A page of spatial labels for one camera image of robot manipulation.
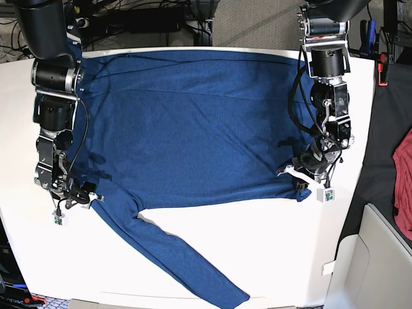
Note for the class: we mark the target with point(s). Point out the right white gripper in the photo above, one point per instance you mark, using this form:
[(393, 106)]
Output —
[(83, 196)]

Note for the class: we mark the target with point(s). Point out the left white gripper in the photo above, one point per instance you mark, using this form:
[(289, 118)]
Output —
[(309, 168)]

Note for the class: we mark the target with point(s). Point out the blue long-sleeve T-shirt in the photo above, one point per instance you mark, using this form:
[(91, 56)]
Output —
[(185, 128)]

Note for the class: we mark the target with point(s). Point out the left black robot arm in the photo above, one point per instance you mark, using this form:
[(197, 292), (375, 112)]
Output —
[(324, 56)]

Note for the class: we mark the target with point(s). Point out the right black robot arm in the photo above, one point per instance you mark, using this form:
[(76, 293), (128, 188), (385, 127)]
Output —
[(52, 36)]

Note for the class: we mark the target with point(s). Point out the red cloth pile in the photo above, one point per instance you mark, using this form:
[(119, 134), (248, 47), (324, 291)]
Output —
[(402, 203)]

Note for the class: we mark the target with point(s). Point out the beige plastic bin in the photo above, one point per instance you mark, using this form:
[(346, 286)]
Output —
[(372, 268)]

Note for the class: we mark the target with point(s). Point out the orange clamp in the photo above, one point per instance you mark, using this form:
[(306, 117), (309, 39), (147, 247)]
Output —
[(382, 67)]

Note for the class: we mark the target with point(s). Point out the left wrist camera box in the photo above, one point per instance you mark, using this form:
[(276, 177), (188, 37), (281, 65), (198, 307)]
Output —
[(325, 195)]

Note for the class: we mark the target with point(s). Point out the blue handled tool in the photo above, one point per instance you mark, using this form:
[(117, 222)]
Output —
[(371, 35)]

